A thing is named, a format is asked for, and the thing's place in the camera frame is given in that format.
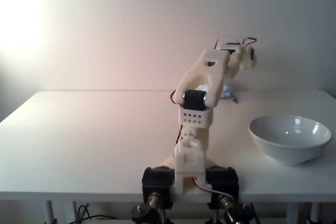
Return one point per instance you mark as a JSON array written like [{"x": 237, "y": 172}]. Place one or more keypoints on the sky blue plush doll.
[{"x": 228, "y": 91}]

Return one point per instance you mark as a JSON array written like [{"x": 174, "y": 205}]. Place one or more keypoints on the white ceramic bowl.
[{"x": 288, "y": 145}]

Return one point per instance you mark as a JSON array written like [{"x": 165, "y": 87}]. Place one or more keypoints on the black table clamp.
[
  {"x": 157, "y": 182},
  {"x": 223, "y": 182}
]

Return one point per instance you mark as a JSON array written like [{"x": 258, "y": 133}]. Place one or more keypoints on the white table leg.
[
  {"x": 49, "y": 212},
  {"x": 292, "y": 213},
  {"x": 68, "y": 212},
  {"x": 315, "y": 213}
]

